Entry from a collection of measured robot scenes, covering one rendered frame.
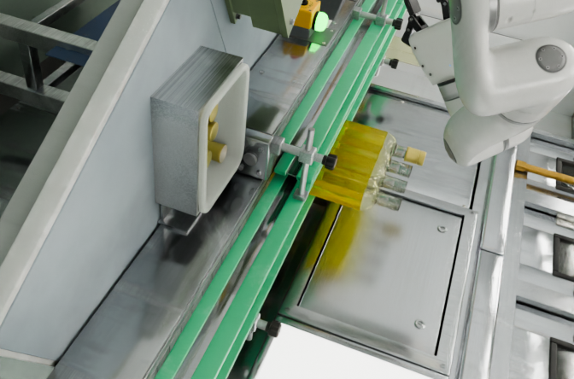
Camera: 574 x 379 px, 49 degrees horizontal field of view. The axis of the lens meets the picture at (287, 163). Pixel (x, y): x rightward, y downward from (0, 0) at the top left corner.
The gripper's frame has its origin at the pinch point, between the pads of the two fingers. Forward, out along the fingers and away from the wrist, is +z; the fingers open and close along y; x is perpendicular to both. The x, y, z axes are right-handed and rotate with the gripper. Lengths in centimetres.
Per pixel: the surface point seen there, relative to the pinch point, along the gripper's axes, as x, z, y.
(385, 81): 540, -50, 363
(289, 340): -31, -48, 35
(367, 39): 30.2, -2.4, 33.6
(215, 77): -33.9, 1.4, 20.7
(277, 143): -20.0, -13.4, 27.8
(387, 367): -23, -59, 23
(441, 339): -11, -61, 18
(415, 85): 560, -69, 339
